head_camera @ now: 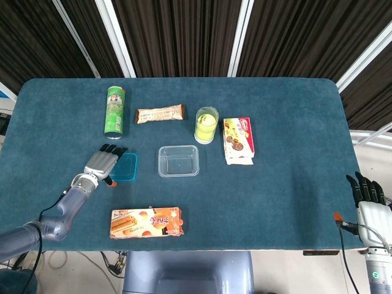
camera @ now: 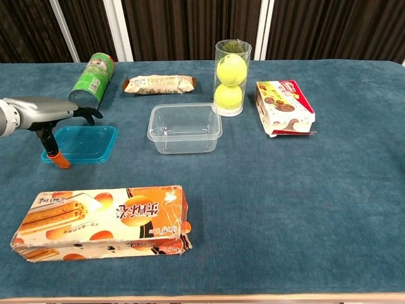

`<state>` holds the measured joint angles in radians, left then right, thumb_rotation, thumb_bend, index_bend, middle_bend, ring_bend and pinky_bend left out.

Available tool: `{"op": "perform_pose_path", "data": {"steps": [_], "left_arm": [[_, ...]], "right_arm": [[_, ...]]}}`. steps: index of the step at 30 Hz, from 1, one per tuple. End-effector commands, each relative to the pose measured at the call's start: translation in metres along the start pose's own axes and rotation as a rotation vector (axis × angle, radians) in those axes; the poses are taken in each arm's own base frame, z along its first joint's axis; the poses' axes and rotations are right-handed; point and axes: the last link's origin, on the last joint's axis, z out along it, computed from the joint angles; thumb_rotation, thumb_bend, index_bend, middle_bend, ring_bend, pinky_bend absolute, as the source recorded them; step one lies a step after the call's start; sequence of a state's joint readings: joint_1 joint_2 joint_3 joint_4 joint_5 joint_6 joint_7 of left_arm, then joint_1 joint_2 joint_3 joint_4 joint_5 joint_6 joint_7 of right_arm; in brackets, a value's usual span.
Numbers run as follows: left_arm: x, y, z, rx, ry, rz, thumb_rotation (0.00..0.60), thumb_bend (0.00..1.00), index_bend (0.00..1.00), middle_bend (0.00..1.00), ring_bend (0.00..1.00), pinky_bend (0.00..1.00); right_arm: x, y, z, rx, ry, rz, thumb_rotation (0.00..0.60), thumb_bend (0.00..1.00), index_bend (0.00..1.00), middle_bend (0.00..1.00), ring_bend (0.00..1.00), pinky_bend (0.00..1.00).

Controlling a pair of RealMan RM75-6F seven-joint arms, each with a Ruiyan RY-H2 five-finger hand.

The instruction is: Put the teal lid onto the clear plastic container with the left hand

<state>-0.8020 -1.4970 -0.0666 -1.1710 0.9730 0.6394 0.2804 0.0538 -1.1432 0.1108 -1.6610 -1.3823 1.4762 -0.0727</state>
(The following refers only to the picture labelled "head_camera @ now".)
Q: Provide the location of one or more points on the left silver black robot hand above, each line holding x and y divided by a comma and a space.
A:
99, 162

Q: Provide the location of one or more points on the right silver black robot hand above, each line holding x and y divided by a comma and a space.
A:
375, 220

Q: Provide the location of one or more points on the blue plastic lid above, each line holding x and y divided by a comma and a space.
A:
127, 168

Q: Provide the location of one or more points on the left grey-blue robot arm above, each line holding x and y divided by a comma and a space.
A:
70, 199

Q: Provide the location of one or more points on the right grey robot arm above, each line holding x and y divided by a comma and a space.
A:
379, 272

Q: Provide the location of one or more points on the orange egg roll box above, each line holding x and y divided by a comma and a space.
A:
147, 222

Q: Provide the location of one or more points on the clear plastic container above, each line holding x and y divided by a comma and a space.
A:
179, 162

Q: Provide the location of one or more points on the red white cookie box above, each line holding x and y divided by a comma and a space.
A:
239, 137

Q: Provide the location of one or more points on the green chips can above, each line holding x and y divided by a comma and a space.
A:
114, 113

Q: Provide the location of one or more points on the black table control panel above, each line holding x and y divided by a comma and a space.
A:
321, 253

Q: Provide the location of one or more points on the beige snack bar wrapper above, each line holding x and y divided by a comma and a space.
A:
159, 114

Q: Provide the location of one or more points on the white metal rack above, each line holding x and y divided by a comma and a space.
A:
364, 133

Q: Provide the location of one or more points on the teal table cloth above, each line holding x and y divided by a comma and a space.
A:
275, 183

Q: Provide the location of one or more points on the clear tennis ball tube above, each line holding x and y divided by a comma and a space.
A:
203, 141

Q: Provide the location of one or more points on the yellow tennis ball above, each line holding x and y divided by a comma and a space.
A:
207, 120
203, 133

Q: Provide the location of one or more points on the white board with blue stripe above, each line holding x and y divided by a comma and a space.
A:
6, 93

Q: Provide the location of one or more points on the grey-blue robot torso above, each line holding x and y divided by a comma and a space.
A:
186, 272

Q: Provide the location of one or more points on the teal fabric bundle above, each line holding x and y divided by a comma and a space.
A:
15, 281

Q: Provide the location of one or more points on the dark pleated curtain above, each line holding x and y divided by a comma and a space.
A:
183, 36

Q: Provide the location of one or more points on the white partition post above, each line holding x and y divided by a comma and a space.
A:
364, 55
240, 36
76, 39
114, 36

